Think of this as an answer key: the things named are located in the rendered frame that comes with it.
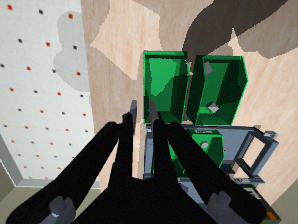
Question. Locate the grey steel disc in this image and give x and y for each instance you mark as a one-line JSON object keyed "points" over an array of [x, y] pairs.
{"points": [[204, 144]]}

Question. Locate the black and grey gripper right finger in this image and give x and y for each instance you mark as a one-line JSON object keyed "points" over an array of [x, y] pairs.
{"points": [[226, 201]]}

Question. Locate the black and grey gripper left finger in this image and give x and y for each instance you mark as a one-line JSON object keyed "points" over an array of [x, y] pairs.
{"points": [[57, 202]]}

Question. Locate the dark green tool case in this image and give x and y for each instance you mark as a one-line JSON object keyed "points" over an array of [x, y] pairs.
{"points": [[272, 217]]}

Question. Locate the dark grey metal shelf rack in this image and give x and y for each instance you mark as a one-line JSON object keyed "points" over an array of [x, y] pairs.
{"points": [[236, 140]]}

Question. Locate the green bin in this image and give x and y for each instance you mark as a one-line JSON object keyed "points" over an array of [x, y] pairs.
{"points": [[178, 167], [165, 80], [224, 86], [215, 148]]}

